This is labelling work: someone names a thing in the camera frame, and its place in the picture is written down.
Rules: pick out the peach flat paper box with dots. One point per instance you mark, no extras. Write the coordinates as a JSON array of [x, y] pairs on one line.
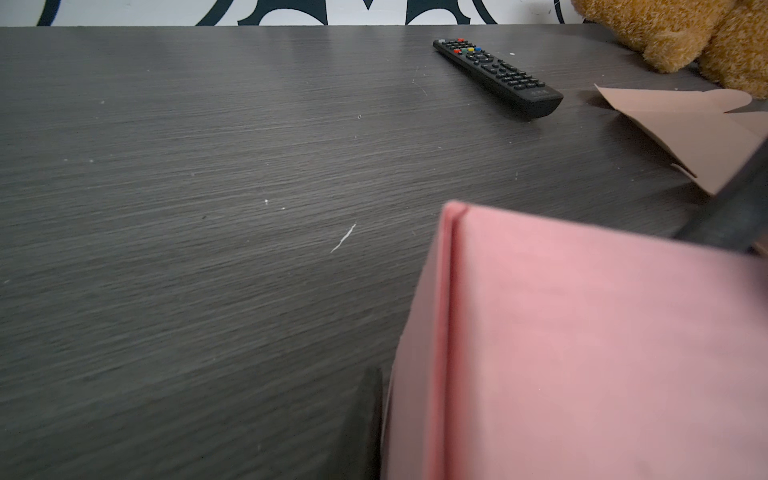
[[706, 132]]

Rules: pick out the pink paper box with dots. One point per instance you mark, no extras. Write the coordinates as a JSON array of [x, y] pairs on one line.
[[544, 349]]

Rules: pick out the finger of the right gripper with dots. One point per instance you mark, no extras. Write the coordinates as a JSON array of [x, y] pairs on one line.
[[736, 217]]

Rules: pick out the black tv remote control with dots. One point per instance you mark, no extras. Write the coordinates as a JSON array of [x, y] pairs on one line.
[[529, 95]]

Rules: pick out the brown teddy bear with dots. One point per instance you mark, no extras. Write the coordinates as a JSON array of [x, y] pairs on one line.
[[726, 38]]

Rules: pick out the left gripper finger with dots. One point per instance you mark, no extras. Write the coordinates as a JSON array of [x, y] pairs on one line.
[[356, 453]]

